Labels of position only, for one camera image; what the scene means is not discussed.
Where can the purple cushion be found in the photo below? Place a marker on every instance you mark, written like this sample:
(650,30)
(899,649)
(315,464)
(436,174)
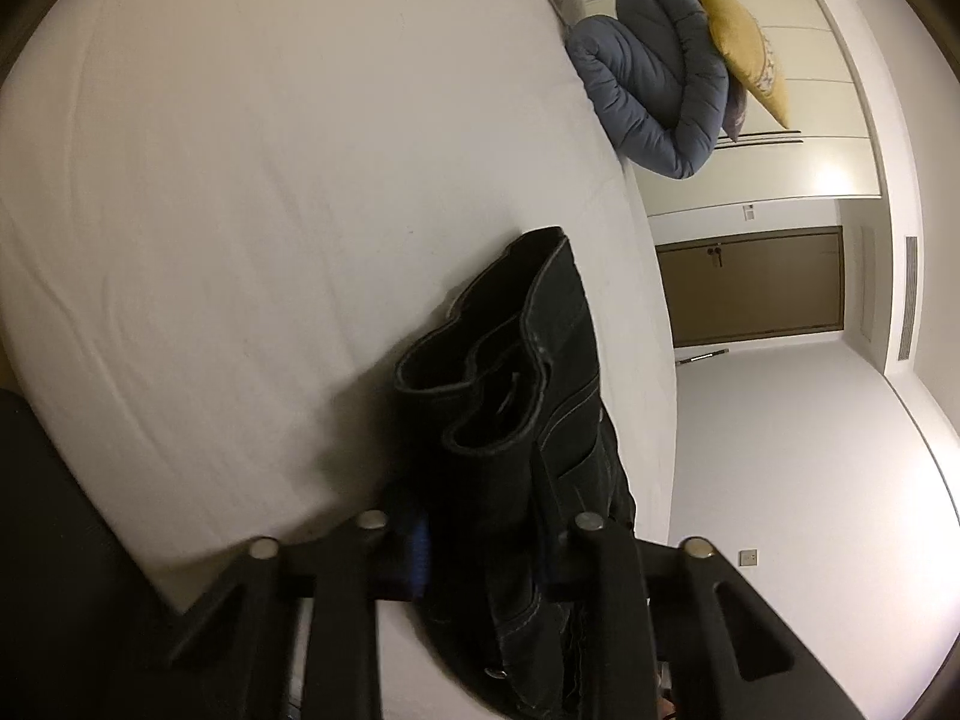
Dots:
(735,116)

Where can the folded blue duvet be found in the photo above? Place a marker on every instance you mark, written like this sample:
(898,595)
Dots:
(645,90)

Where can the dark wall strip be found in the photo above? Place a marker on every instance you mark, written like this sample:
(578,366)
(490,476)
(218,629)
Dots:
(701,356)

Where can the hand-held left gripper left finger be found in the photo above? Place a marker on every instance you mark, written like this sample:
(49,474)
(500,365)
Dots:
(420,562)

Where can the beige wall switch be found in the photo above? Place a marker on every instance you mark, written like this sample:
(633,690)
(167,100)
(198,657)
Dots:
(748,557)

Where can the brown door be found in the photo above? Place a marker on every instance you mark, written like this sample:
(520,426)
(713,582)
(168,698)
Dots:
(750,292)

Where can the black denim pants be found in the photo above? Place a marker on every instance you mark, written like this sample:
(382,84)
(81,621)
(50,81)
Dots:
(525,390)

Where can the yellow cushion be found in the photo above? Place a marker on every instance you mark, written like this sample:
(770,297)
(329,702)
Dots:
(735,37)

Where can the white wardrobe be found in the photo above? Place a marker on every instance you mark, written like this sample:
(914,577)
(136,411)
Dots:
(810,165)

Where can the round bed with white sheet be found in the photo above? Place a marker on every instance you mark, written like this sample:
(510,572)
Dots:
(262,165)

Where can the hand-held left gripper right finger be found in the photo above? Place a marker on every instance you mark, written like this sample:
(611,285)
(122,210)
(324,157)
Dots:
(600,577)

